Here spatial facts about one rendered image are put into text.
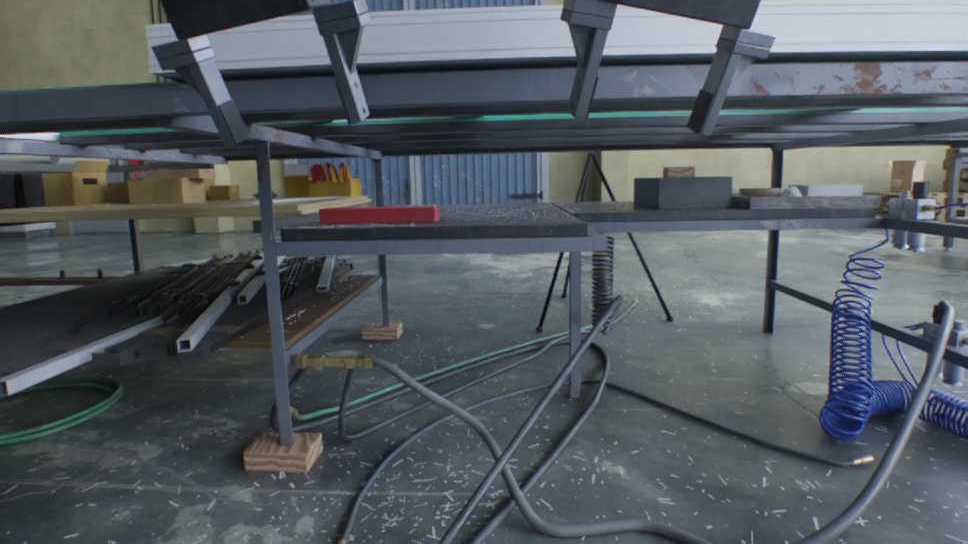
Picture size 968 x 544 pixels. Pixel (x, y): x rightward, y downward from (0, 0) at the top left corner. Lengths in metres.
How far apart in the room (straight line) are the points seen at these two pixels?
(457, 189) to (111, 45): 5.90
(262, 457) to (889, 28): 1.47
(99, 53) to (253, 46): 9.09
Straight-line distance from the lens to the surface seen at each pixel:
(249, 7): 0.48
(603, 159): 7.00
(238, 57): 0.82
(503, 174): 7.20
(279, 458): 1.35
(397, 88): 0.75
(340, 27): 0.46
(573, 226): 1.10
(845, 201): 1.77
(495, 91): 0.73
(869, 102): 1.21
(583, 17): 0.45
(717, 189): 1.65
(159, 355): 1.34
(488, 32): 0.73
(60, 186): 2.41
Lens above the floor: 0.69
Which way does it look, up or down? 7 degrees down
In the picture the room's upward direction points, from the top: 1 degrees counter-clockwise
